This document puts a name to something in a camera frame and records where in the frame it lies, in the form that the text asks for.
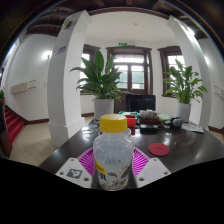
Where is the flat round red coaster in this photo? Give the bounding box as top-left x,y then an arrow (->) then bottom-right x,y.
148,142 -> 171,157

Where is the black chair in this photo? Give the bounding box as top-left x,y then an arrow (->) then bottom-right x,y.
125,94 -> 157,113

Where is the bushy potted plant white pot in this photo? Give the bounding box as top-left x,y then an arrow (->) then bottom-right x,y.
69,49 -> 132,121

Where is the slender potted plant white pot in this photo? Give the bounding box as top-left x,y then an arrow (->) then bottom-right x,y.
162,59 -> 209,123

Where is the green flat packet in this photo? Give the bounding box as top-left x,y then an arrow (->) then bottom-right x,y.
156,113 -> 173,122

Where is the yellow-capped clear drink bottle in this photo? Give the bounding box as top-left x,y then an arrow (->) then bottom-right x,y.
92,113 -> 135,192

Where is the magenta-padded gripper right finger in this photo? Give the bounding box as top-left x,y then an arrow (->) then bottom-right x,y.
132,147 -> 172,189

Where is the dark wooden double door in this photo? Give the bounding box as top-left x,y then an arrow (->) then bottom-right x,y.
105,45 -> 154,114

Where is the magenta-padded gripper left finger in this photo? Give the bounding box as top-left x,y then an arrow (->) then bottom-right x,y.
54,147 -> 98,190

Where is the red plastic box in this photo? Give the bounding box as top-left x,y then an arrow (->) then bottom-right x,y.
124,114 -> 138,128

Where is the black round device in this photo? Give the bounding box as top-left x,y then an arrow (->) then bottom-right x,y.
171,116 -> 185,129

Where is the open magazine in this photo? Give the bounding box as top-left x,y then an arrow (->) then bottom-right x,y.
181,122 -> 205,134

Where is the white wall radiator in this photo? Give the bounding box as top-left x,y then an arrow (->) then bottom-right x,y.
213,85 -> 224,100
9,79 -> 37,95

